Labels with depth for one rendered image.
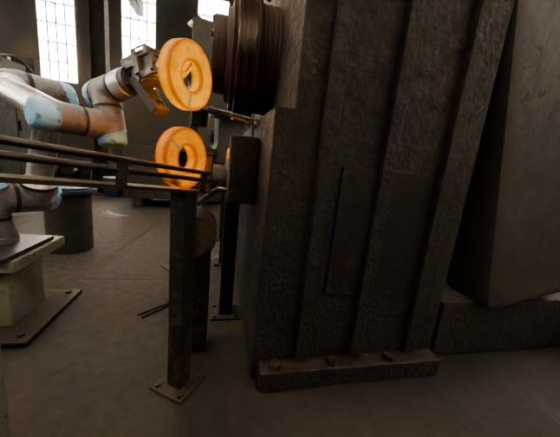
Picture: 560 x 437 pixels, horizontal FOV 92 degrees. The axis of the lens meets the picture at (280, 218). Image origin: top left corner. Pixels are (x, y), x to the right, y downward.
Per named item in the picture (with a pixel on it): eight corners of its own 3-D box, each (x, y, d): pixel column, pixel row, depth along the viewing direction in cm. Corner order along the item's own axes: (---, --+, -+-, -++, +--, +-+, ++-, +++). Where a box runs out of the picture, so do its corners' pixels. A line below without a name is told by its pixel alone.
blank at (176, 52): (216, 59, 72) (205, 59, 74) (173, 22, 58) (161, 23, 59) (208, 118, 74) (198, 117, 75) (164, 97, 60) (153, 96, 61)
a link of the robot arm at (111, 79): (108, 96, 73) (134, 103, 80) (120, 92, 71) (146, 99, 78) (102, 67, 72) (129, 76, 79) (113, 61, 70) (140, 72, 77)
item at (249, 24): (242, 126, 140) (249, 24, 130) (252, 113, 96) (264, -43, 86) (229, 124, 139) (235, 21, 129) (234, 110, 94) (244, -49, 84)
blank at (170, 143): (191, 199, 74) (181, 198, 76) (213, 154, 80) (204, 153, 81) (154, 164, 61) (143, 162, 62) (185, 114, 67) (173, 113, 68)
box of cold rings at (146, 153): (208, 199, 435) (211, 149, 419) (211, 210, 357) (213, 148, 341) (137, 196, 404) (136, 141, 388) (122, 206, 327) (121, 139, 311)
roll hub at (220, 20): (223, 100, 127) (226, 33, 121) (224, 86, 100) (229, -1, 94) (211, 98, 126) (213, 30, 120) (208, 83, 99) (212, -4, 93)
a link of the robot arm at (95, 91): (108, 115, 84) (104, 87, 83) (133, 107, 80) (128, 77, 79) (81, 108, 77) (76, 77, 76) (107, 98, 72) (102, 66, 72)
